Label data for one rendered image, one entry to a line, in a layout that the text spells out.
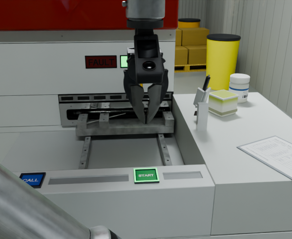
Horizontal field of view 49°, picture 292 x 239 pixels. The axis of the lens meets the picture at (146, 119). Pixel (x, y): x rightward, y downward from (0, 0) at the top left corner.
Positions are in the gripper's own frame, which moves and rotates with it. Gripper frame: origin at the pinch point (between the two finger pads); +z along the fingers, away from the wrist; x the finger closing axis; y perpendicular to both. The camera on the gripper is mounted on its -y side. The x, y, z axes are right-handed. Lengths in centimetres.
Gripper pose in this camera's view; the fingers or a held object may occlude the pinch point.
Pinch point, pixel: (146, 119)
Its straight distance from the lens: 67.9
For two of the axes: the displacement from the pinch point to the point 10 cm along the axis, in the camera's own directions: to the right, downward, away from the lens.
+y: -0.8, -3.9, 9.2
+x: -10.0, 0.3, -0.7
